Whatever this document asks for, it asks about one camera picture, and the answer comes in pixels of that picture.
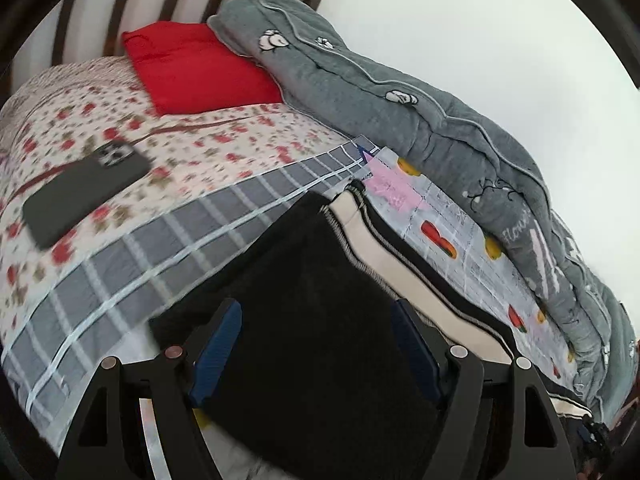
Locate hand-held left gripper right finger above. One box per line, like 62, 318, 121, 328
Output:
392, 298, 576, 480

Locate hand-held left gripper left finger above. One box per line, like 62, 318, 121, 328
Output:
55, 298, 244, 480

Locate black pants with white stripes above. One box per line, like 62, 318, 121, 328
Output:
148, 180, 593, 480

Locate fruit print checked bed sheet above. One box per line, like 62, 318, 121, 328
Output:
0, 135, 591, 480

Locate dark grey smartphone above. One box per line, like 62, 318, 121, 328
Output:
22, 141, 152, 249

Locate floral bed sheet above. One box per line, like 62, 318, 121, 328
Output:
0, 55, 351, 341

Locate grey quilt with flower print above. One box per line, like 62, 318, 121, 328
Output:
207, 0, 638, 423

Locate red pillow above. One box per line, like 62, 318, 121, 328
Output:
121, 21, 282, 116

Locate dark wooden headboard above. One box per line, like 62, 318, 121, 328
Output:
50, 0, 321, 68

